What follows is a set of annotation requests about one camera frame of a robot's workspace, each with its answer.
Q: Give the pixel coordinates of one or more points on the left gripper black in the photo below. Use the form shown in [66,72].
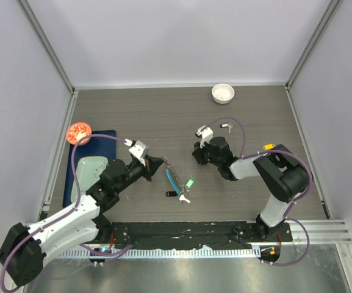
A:
[152,165]

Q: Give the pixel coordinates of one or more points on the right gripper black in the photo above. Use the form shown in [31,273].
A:
[198,153]

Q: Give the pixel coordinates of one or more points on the large keyring with small rings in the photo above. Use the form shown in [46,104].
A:
[173,177]

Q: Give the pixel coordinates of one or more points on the key with black tag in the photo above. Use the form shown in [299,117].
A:
[227,126]
[180,197]

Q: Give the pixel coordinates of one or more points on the key with green tag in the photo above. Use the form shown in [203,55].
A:
[190,182]

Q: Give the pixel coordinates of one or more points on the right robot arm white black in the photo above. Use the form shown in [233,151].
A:
[286,176]

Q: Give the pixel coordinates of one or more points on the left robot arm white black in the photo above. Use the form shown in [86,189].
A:
[26,250]

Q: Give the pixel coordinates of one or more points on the key with yellow tag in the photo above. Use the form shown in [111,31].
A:
[269,146]

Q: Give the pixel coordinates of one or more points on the white bowl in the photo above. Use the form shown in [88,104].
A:
[222,93]

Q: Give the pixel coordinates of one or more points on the dark blue tray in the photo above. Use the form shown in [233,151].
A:
[94,147]

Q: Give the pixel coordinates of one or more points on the pale green rectangular plate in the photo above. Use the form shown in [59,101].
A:
[88,170]

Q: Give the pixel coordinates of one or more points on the orange patterned bowl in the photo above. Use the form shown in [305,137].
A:
[77,131]

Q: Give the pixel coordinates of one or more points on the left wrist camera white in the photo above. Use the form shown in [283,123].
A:
[138,149]

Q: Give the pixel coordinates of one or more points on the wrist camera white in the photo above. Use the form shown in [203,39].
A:
[204,134]
[138,149]

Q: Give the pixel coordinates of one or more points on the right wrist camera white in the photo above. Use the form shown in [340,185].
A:
[204,134]

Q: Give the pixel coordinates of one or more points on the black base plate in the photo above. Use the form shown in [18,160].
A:
[190,235]

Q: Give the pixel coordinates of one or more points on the slotted cable duct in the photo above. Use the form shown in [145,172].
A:
[204,252]

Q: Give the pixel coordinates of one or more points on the aluminium frame rail front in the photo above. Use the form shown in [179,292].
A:
[321,232]

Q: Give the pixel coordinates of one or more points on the right aluminium corner post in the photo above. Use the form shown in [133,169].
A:
[317,34]

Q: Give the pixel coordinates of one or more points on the aluminium corner post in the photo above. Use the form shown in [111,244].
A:
[317,34]
[45,43]

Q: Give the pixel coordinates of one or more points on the left aluminium corner post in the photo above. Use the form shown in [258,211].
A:
[45,43]

